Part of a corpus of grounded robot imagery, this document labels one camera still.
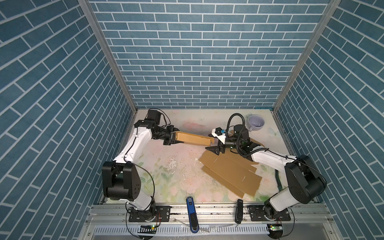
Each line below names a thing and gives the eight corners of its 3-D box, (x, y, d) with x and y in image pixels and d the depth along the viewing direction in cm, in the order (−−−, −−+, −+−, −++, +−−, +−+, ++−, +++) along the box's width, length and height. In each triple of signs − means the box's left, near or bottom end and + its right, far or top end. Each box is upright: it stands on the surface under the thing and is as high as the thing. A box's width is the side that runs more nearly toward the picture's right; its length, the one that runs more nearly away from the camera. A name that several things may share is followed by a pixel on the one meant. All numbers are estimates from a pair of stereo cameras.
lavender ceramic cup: (248, 133, 107) (250, 128, 103) (245, 119, 116) (246, 114, 111) (264, 133, 107) (267, 128, 103) (259, 119, 116) (262, 114, 111)
